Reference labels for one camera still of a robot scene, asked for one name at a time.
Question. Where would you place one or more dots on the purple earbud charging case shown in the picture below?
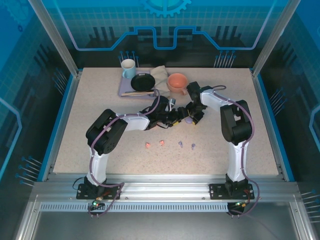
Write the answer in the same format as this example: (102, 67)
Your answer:
(188, 121)

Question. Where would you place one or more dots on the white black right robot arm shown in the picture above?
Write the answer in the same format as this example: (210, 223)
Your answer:
(237, 162)

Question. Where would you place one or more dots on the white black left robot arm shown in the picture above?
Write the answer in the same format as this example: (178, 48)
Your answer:
(135, 122)

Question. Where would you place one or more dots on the orange ceramic cup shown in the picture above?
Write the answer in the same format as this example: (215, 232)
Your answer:
(177, 81)

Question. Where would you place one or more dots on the dark thin stick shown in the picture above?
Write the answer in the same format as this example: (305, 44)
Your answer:
(137, 92)

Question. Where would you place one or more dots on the light wooden stick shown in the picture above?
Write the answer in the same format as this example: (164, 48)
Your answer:
(135, 94)

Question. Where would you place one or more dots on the black round plate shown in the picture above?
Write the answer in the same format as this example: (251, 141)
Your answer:
(142, 82)

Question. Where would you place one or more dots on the folded beige cloth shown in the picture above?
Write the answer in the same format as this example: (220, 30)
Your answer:
(160, 75)

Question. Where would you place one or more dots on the lavender plastic tray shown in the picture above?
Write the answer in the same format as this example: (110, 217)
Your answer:
(125, 86)

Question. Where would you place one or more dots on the light blue mug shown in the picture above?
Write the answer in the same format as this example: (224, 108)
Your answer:
(128, 70)

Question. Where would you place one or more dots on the small electronics connector board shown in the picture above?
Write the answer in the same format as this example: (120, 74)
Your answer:
(240, 205)
(97, 203)

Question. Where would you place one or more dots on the grey metal lower panel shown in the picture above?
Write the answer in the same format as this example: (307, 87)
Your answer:
(162, 225)

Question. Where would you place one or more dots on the aluminium cross frame rail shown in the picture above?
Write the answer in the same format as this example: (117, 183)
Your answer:
(162, 187)

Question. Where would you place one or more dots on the blue edged side frame rail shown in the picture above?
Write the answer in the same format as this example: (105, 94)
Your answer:
(268, 125)
(63, 125)

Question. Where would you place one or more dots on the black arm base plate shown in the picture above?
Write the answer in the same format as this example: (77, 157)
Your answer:
(82, 192)
(216, 191)

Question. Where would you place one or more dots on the aluminium frame post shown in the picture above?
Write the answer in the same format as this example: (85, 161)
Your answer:
(275, 35)
(56, 35)

